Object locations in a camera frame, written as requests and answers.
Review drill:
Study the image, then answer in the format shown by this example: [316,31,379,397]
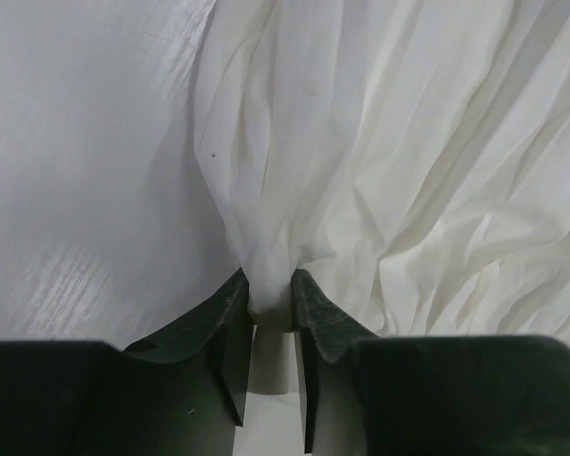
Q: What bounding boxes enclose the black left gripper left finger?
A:
[0,272,254,455]

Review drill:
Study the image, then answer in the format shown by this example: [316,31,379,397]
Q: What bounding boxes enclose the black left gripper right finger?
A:
[291,270,570,455]

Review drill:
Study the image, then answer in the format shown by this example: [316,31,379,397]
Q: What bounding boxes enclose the white skirt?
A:
[194,1,570,394]

